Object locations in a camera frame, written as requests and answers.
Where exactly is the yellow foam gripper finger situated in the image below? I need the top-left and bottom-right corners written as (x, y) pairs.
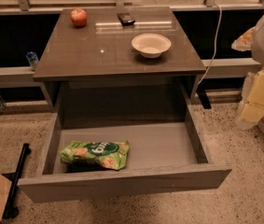
top-left (231, 27), bottom-right (255, 51)
top-left (235, 69), bottom-right (264, 130)

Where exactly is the green rice chip bag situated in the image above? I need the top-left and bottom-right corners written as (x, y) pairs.
top-left (60, 141), bottom-right (130, 171)

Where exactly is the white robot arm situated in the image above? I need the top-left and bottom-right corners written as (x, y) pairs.
top-left (231, 15), bottom-right (264, 130)

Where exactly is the open grey drawer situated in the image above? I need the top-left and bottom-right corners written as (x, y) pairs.
top-left (19, 83), bottom-right (231, 203)

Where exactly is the grey cabinet counter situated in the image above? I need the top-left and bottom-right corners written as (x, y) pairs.
top-left (34, 7), bottom-right (205, 115)

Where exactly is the white bowl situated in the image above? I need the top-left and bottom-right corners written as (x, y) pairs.
top-left (132, 34), bottom-right (172, 59)

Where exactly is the black small device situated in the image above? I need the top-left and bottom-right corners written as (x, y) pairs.
top-left (118, 13), bottom-right (135, 26)

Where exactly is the red apple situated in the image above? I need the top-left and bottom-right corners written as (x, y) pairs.
top-left (70, 8), bottom-right (87, 27)

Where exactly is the plastic water bottle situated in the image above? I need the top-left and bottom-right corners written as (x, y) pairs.
top-left (26, 51), bottom-right (39, 71)

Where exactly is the black metal bar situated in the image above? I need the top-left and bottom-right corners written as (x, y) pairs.
top-left (3, 143), bottom-right (31, 219)

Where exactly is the grey window ledge rail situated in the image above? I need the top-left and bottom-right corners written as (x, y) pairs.
top-left (0, 58), bottom-right (261, 89)

